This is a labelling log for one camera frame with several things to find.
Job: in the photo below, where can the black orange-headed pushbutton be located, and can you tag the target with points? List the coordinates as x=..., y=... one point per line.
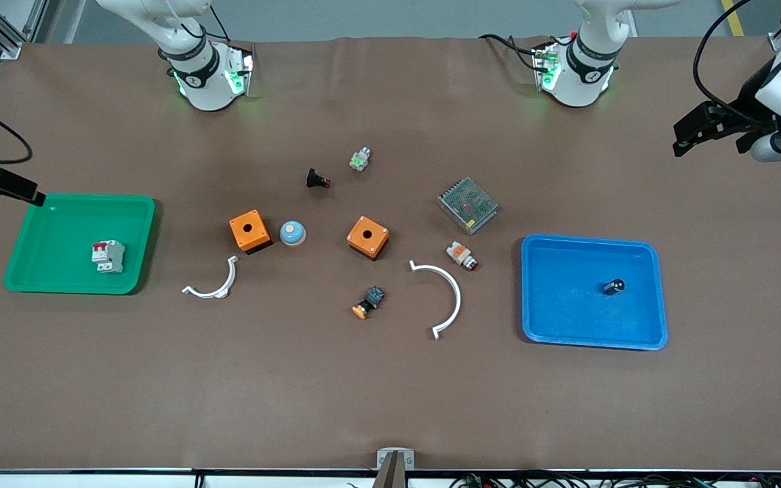
x=371, y=298

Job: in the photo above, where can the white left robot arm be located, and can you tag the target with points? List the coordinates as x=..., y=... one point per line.
x=584, y=64

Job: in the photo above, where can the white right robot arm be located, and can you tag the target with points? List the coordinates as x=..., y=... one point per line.
x=194, y=61

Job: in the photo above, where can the blue white dome button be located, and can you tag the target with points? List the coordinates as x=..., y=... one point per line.
x=292, y=234

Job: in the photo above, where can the black cylindrical capacitor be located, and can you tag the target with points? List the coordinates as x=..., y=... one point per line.
x=613, y=287

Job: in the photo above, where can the small white curved clip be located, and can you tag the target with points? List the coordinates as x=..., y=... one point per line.
x=217, y=294

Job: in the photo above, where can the blue plastic tray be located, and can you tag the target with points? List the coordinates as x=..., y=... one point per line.
x=567, y=305

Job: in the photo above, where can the orange button enclosure box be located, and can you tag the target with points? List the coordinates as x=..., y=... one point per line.
x=249, y=230
x=367, y=237

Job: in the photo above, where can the large white curved clip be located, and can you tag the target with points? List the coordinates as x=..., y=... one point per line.
x=457, y=298

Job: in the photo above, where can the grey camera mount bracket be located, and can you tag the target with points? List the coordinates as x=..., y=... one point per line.
x=395, y=462

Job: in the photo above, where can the white green pushbutton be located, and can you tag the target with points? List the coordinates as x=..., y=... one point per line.
x=360, y=160

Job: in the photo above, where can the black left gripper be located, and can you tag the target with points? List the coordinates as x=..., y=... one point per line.
x=747, y=112

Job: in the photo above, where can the green plastic tray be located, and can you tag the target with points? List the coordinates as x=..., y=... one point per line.
x=58, y=257

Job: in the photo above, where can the white red circuit breaker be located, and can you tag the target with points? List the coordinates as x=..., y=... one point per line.
x=108, y=256

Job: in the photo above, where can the metal mesh power supply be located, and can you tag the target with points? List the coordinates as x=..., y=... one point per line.
x=468, y=205

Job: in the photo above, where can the brown table cover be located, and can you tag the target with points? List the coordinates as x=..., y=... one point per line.
x=390, y=393

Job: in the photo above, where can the orange white red indicator lamp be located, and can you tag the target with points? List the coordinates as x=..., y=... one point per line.
x=459, y=253

